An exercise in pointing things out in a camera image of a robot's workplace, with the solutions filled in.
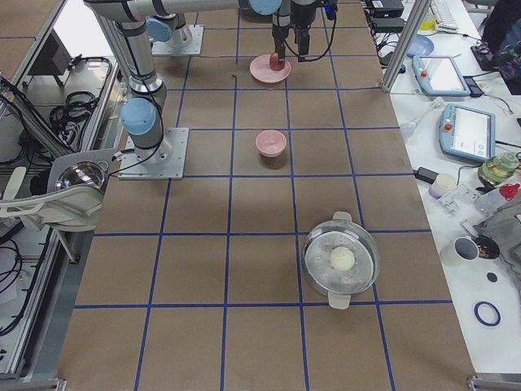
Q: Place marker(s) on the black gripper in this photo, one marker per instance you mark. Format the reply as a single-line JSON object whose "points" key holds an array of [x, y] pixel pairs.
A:
{"points": [[280, 24], [301, 15]]}

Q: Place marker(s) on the red apple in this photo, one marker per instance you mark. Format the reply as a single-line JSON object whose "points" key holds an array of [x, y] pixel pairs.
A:
{"points": [[275, 63]]}

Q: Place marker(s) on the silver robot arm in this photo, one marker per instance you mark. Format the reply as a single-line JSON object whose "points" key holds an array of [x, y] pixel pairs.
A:
{"points": [[174, 21], [129, 19]]}

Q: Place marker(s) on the pink plate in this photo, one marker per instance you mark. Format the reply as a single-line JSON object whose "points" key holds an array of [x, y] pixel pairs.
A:
{"points": [[262, 72]]}

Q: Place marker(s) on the pink bowl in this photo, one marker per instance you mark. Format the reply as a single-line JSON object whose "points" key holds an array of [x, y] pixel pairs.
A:
{"points": [[271, 143]]}

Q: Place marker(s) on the light blue plate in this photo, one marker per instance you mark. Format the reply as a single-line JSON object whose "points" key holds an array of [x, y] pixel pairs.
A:
{"points": [[421, 45]]}

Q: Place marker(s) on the steel bowl on chair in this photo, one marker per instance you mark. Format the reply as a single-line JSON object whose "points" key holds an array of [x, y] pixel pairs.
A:
{"points": [[81, 173]]}

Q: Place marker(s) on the blue teach pendant far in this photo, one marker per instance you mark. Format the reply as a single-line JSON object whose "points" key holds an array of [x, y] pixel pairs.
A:
{"points": [[439, 76]]}

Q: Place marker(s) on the blue teach pendant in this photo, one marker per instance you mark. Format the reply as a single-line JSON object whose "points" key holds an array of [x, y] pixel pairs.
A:
{"points": [[439, 76], [467, 133]]}

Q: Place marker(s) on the black power adapter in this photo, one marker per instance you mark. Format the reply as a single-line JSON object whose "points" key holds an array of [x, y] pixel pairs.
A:
{"points": [[425, 175]]}

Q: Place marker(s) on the blue teach pendant near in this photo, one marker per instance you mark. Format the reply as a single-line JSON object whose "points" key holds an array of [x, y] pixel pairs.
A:
{"points": [[467, 133]]}

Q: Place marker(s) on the glass pot with lid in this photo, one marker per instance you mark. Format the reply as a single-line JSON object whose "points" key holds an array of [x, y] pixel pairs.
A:
{"points": [[340, 259]]}

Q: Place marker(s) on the glass teapot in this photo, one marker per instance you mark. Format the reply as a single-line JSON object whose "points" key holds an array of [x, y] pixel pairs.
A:
{"points": [[497, 169]]}

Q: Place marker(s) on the white cup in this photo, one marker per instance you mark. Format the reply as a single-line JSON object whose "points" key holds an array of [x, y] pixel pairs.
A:
{"points": [[459, 251]]}

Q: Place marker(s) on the grey office chair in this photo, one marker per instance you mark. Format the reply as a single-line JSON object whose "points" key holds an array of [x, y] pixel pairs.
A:
{"points": [[74, 209]]}

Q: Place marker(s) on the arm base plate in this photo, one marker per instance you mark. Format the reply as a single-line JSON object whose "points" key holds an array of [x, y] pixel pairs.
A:
{"points": [[186, 41], [167, 162]]}

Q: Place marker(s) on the aluminium frame post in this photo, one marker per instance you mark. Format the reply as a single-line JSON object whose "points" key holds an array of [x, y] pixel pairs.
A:
{"points": [[413, 21]]}

